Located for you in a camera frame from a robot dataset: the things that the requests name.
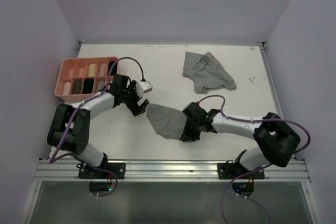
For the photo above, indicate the black rolled cloth back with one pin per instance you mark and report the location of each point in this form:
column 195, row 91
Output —
column 112, row 68

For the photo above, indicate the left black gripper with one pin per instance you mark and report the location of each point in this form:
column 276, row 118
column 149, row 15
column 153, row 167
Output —
column 136, row 109

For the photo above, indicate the black rolled cloth front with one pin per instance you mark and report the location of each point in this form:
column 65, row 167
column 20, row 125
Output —
column 87, row 86

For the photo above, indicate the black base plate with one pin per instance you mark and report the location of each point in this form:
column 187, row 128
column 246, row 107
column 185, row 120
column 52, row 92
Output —
column 102, row 171
column 232, row 169

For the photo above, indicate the plain grey underwear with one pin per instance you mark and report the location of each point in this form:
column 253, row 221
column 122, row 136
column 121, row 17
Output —
column 167, row 122

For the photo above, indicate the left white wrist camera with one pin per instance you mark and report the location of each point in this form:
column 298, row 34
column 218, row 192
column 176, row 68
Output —
column 143, row 87

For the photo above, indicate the aluminium mounting rail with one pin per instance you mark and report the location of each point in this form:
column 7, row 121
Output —
column 66, row 170

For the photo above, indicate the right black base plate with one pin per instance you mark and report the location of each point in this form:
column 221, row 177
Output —
column 232, row 169

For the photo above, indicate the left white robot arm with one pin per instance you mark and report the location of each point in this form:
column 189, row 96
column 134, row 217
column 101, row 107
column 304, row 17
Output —
column 69, row 130

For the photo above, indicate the beige navy-trimmed underwear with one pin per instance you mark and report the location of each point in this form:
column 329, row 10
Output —
column 92, row 70

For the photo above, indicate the grey striped underwear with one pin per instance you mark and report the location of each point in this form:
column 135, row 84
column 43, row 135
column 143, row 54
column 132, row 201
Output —
column 207, row 73

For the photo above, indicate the grey rolled cloth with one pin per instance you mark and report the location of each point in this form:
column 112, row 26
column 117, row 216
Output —
column 100, row 85

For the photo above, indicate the beige rolled cloth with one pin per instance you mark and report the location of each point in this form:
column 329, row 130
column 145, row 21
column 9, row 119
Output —
column 102, row 69

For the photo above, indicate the olive rolled cloth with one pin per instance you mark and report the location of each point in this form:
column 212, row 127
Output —
column 76, row 88

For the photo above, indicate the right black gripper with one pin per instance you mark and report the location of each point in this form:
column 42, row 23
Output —
column 188, row 135

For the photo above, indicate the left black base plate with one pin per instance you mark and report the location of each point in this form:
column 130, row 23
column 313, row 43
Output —
column 102, row 171

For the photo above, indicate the black rolled cloth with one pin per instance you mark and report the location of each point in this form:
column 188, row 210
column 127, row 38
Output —
column 87, row 86
column 112, row 68

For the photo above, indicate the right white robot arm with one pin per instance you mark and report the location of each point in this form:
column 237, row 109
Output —
column 276, row 140

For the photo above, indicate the pink divided storage tray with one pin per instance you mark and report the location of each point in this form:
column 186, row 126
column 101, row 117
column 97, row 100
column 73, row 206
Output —
column 77, row 69

